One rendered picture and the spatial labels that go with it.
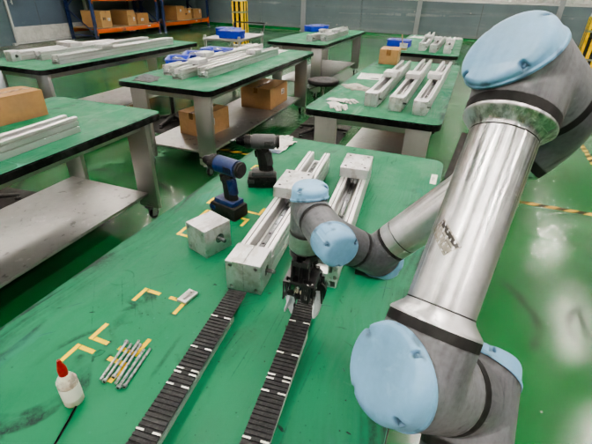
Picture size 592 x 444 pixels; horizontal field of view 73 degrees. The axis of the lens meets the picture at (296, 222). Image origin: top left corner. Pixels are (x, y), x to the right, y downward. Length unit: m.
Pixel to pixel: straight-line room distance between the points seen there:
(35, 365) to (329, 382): 0.64
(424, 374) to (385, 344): 0.06
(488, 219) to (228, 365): 0.65
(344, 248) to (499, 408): 0.32
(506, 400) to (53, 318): 1.00
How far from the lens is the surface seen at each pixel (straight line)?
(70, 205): 3.03
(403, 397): 0.48
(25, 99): 2.91
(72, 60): 4.88
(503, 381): 0.62
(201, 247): 1.25
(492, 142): 0.55
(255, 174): 1.65
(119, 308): 1.15
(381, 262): 0.79
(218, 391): 0.91
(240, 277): 1.10
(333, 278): 1.12
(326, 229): 0.69
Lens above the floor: 1.51
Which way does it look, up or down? 31 degrees down
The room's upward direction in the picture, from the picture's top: 2 degrees clockwise
